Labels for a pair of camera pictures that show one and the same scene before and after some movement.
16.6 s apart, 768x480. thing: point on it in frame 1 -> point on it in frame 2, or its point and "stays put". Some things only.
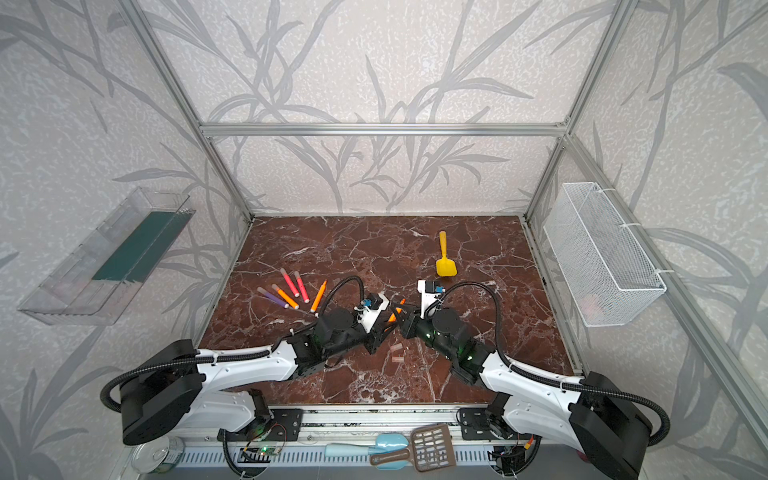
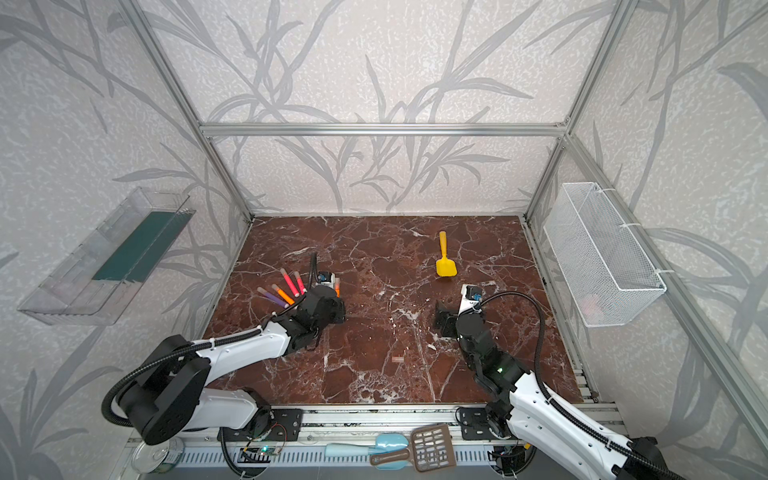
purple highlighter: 272,297 stays put
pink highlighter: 301,287 stays put
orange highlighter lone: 283,295 stays put
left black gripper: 372,336 -> 330,301
